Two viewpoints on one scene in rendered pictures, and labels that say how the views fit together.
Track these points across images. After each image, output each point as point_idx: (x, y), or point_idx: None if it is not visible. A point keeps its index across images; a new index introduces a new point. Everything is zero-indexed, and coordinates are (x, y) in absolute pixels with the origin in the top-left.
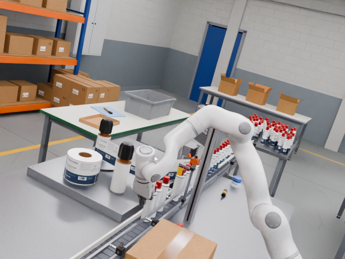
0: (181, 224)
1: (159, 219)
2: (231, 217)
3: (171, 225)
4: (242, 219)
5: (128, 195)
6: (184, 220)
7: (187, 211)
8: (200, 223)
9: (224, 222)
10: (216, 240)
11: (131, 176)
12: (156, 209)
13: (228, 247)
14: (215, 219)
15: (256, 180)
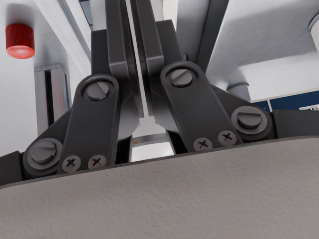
0: (18, 55)
1: (81, 15)
2: (21, 128)
3: None
4: (4, 135)
5: (287, 27)
6: (56, 69)
7: (57, 103)
8: (27, 87)
9: (5, 116)
10: None
11: (301, 81)
12: (72, 54)
13: None
14: (29, 112)
15: None
